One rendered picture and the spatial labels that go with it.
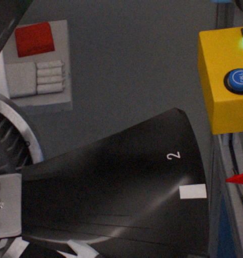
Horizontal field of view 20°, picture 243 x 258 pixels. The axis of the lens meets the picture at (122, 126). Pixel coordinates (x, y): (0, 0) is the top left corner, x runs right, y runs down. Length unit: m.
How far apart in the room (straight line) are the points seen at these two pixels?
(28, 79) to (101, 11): 0.28
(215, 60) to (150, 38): 0.53
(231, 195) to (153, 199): 0.41
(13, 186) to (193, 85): 0.99
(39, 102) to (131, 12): 0.34
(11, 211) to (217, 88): 0.41
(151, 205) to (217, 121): 0.32
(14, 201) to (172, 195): 0.20
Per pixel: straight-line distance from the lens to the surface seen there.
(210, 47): 1.15
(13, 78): 1.40
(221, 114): 1.10
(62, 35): 1.49
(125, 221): 0.82
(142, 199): 0.83
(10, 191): 0.87
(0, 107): 1.01
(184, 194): 0.83
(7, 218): 0.85
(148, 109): 1.84
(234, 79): 1.09
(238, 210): 1.20
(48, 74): 1.40
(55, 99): 1.37
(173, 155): 0.85
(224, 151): 1.27
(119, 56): 1.67
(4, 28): 0.76
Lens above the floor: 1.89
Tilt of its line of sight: 52 degrees down
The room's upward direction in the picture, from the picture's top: 7 degrees counter-clockwise
